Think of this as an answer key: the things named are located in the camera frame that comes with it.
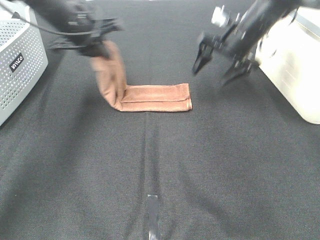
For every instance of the black table cloth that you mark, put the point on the black table cloth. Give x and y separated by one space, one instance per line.
241 165

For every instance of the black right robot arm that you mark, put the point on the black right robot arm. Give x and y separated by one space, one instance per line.
271 11

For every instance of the brown terry towel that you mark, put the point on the brown terry towel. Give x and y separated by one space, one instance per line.
112 84

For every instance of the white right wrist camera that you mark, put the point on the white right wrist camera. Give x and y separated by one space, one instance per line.
220 17

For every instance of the grey tape strip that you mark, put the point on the grey tape strip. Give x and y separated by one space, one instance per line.
153 217

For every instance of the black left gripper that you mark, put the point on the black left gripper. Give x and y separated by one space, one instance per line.
81 31

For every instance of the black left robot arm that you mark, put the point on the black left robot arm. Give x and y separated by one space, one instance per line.
45 7

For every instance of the grey perforated laundry basket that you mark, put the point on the grey perforated laundry basket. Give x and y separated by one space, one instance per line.
23 58

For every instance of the white plastic basket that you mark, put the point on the white plastic basket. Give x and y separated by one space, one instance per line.
289 55

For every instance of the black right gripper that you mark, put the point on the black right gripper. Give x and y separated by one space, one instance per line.
236 43

